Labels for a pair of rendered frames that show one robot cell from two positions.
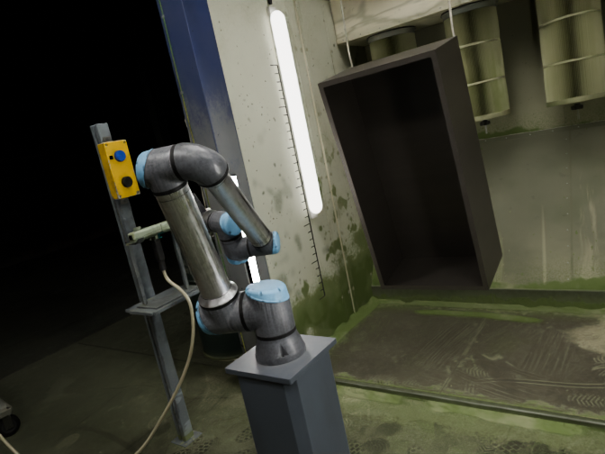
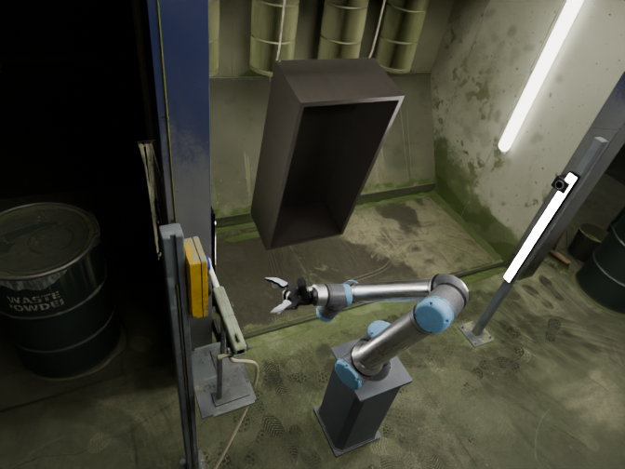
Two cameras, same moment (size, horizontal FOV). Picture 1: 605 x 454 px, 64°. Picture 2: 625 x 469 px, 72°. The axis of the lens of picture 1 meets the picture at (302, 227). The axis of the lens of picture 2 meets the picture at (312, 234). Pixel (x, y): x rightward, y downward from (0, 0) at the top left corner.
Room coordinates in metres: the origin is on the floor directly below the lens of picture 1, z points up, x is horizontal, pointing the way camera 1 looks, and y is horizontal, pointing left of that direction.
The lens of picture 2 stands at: (1.61, 1.50, 2.46)
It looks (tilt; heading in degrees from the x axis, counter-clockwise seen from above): 40 degrees down; 291
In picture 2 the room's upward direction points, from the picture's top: 11 degrees clockwise
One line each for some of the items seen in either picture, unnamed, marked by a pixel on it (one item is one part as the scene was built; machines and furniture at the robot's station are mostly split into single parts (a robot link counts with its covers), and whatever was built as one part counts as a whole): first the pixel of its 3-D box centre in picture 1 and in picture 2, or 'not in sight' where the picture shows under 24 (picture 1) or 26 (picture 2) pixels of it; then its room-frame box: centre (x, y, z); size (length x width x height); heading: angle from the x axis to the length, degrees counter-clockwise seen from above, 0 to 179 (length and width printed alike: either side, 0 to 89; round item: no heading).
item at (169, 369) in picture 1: (145, 291); (184, 383); (2.29, 0.82, 0.82); 0.06 x 0.06 x 1.64; 53
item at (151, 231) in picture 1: (177, 239); (221, 314); (2.28, 0.60, 1.05); 0.49 x 0.05 x 0.23; 143
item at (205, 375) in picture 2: (167, 299); (219, 376); (2.21, 0.70, 0.78); 0.31 x 0.23 x 0.01; 143
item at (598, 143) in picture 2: not in sight; (525, 255); (1.12, -0.98, 0.82); 0.05 x 0.05 x 1.64; 53
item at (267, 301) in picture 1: (267, 306); (378, 342); (1.68, 0.18, 0.83); 0.17 x 0.15 x 0.18; 76
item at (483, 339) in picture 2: not in sight; (475, 333); (1.12, -0.98, 0.01); 0.20 x 0.20 x 0.01; 53
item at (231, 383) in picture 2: (159, 265); (224, 352); (2.20, 0.69, 0.95); 0.26 x 0.15 x 0.32; 143
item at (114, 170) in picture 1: (119, 169); (194, 279); (2.26, 0.77, 1.42); 0.12 x 0.06 x 0.26; 143
